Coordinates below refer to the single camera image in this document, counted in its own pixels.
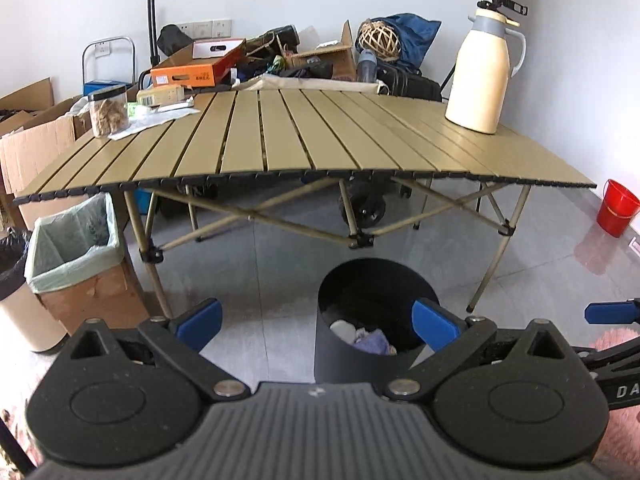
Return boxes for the black round trash bin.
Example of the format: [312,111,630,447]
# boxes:
[314,258,439,384]

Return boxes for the pink fluffy rug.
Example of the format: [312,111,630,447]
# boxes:
[593,327,639,479]

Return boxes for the red plastic bucket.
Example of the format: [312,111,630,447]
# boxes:
[597,179,640,238]

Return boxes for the cardboard box with green bag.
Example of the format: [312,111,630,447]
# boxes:
[25,193,150,334]

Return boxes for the black wagon cart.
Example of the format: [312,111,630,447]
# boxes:
[338,179,412,233]

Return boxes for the beige bin with black bag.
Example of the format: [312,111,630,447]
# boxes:
[1,228,68,356]

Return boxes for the tan folding camping table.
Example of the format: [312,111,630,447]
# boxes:
[15,90,591,300]

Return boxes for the white paper sheets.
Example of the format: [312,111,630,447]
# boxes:
[108,98,200,141]

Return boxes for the cream thermos jug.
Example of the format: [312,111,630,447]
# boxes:
[445,7,527,134]

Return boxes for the clear jar with snacks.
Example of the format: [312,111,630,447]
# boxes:
[88,84,129,138]

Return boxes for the large open cardboard box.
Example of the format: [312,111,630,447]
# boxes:
[1,78,90,232]

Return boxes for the orange cardboard box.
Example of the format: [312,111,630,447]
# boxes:
[151,38,246,88]

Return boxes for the blue fabric bag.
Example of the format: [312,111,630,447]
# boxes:
[366,13,442,75]

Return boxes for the woven rattan ball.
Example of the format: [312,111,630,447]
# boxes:
[357,20,401,63]

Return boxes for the black tripod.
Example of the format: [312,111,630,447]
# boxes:
[439,0,530,91]

